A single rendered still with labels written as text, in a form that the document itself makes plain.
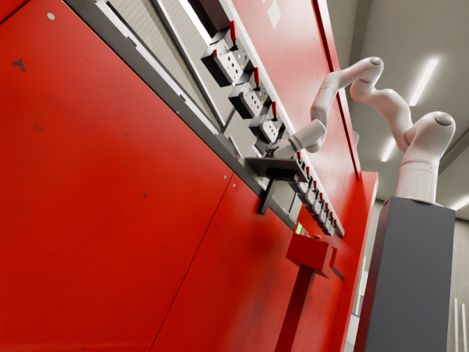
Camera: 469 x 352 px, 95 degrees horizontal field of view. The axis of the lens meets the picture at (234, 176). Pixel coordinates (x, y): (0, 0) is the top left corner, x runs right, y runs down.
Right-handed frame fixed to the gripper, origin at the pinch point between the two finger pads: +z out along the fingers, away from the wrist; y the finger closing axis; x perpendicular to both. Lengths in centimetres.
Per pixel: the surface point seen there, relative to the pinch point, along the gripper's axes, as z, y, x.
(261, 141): -4.9, 2.1, -13.1
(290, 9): -58, 28, -56
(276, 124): -17.0, -0.1, -19.2
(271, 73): -28.4, 19.9, -30.1
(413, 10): -370, -204, -284
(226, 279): 36, 5, 41
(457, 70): -423, -349, -223
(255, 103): -12.3, 21.0, -16.6
